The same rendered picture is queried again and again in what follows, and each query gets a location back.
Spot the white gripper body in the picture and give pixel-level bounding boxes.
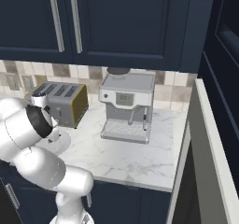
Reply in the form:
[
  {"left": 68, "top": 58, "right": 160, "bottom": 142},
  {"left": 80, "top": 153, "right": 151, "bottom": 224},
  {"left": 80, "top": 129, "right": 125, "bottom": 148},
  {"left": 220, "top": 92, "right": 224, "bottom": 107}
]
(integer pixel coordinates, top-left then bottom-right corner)
[{"left": 46, "top": 130, "right": 72, "bottom": 156}]

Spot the silver espresso coffee machine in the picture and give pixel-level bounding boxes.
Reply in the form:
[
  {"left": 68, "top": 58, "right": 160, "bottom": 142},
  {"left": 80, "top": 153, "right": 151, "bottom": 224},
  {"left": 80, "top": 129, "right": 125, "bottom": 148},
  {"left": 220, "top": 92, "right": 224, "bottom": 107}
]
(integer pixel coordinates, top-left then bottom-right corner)
[{"left": 98, "top": 66, "right": 156, "bottom": 146}]

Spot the small silver base cupboard handle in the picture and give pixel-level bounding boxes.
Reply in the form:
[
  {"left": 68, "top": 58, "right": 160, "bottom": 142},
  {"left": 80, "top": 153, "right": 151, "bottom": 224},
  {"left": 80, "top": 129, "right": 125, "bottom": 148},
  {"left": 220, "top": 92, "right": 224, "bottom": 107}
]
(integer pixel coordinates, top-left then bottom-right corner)
[{"left": 86, "top": 191, "right": 93, "bottom": 209}]

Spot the silver cupboard bar handle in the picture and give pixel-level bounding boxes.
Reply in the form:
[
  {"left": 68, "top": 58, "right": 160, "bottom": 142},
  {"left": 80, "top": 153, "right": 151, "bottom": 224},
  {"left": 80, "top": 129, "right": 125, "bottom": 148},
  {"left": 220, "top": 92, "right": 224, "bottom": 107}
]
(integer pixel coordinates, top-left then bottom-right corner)
[
  {"left": 69, "top": 0, "right": 84, "bottom": 55},
  {"left": 49, "top": 0, "right": 66, "bottom": 54}
]

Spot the navy tall cupboard unit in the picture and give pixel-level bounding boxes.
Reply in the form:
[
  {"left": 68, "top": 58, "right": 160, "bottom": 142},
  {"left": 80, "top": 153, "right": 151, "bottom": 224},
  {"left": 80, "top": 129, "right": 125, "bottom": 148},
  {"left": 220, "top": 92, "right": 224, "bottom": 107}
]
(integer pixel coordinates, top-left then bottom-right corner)
[{"left": 197, "top": 0, "right": 239, "bottom": 185}]

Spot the navy base cupboard door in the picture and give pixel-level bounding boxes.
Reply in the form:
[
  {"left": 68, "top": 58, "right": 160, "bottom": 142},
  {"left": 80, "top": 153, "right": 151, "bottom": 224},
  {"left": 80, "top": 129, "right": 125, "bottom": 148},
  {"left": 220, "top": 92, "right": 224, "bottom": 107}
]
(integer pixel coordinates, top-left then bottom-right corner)
[
  {"left": 0, "top": 161, "right": 60, "bottom": 224},
  {"left": 83, "top": 180, "right": 173, "bottom": 224}
]

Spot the grey toaster with gold side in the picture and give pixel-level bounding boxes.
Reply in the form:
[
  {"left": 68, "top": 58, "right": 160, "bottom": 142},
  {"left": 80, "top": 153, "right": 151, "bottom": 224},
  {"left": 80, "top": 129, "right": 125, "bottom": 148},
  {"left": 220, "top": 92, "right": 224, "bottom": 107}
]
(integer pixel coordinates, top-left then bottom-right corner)
[{"left": 24, "top": 81, "right": 90, "bottom": 130}]

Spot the grey wall socket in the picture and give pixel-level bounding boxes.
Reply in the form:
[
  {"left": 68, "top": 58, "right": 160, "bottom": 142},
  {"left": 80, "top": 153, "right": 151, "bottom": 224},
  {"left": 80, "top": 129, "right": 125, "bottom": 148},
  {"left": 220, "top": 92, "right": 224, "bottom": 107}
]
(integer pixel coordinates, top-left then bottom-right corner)
[
  {"left": 21, "top": 75, "right": 35, "bottom": 92},
  {"left": 6, "top": 73, "right": 21, "bottom": 91}
]

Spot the wide navy wall cupboard door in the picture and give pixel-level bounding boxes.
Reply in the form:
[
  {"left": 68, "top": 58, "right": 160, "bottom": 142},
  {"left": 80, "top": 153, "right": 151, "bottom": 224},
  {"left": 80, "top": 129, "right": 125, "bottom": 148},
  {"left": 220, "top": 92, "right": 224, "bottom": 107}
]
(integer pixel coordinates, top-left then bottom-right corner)
[{"left": 63, "top": 0, "right": 191, "bottom": 72}]

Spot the grey panel with white edge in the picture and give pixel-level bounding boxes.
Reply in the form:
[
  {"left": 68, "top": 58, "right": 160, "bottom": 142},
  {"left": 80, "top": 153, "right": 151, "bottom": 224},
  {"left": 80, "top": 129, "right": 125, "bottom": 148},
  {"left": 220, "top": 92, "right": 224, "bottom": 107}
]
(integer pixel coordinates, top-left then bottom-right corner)
[{"left": 165, "top": 77, "right": 239, "bottom": 224}]

